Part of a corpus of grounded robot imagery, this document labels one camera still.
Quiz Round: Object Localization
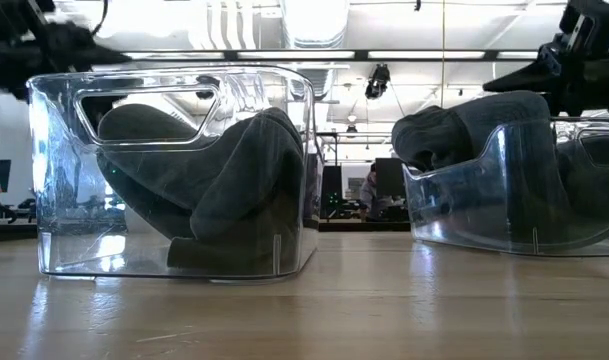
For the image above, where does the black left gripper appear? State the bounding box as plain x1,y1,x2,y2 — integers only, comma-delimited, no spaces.
0,0,131,102

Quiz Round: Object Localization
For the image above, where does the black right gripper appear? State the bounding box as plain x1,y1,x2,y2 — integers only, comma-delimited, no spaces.
483,0,609,117

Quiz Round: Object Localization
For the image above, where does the dark green cap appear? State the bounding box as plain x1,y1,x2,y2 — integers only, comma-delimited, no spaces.
96,103,306,278
391,91,573,247

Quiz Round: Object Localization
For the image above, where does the clear plastic bin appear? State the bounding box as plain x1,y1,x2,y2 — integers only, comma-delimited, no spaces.
402,116,609,258
26,64,322,282

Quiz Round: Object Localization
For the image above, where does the black overhead beam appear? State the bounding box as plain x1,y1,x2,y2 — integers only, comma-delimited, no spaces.
91,48,551,63

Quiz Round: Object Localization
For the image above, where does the black monitor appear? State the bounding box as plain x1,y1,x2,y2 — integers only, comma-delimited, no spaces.
322,165,344,202
374,157,407,199

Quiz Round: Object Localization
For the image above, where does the person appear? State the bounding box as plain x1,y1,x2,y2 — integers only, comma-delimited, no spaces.
359,162,393,222

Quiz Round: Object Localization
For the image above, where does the thin hanging cord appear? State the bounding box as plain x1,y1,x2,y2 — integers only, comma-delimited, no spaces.
440,0,446,109

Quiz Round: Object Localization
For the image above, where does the black hanging camera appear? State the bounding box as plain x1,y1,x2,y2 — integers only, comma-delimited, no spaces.
364,63,392,101

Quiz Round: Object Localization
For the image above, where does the black aluminium table frame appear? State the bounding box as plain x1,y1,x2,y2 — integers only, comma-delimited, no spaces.
0,219,412,243

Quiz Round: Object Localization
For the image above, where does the silver ceiling duct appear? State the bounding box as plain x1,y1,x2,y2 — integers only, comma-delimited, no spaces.
281,0,351,50

